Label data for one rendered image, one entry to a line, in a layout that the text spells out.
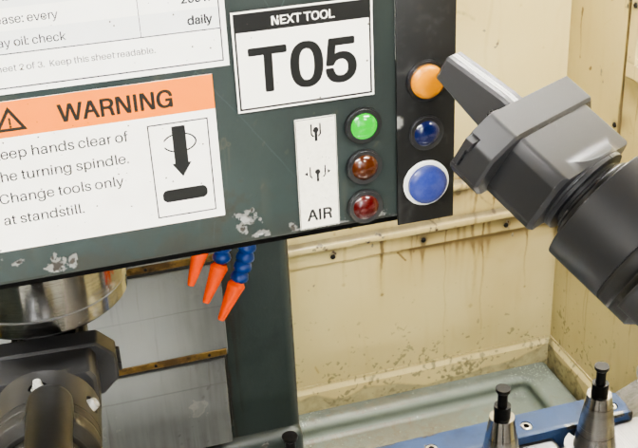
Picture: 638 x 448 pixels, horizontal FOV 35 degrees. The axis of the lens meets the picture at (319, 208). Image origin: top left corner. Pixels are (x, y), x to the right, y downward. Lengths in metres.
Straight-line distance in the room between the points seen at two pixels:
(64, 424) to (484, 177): 0.35
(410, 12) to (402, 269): 1.38
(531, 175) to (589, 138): 0.06
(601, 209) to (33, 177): 0.36
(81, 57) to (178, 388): 0.97
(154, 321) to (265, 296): 0.18
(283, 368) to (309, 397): 0.50
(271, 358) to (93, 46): 1.03
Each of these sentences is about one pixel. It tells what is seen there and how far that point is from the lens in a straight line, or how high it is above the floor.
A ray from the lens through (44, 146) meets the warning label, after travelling 0.68.
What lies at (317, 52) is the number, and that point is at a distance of 0.69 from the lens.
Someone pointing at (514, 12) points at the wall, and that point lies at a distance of 1.94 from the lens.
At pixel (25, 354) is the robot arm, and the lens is 0.93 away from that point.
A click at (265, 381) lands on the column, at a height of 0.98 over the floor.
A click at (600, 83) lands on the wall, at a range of 1.93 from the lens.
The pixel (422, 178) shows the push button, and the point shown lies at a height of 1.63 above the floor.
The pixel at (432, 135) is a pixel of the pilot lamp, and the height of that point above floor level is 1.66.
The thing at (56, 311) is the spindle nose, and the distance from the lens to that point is 0.89.
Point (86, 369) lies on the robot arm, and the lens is 0.89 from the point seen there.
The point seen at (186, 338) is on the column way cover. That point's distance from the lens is 1.52.
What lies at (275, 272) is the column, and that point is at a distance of 1.55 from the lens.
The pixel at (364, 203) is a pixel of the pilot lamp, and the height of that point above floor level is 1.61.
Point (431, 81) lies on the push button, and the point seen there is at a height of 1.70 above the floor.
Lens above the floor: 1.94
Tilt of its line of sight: 26 degrees down
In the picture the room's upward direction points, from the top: 3 degrees counter-clockwise
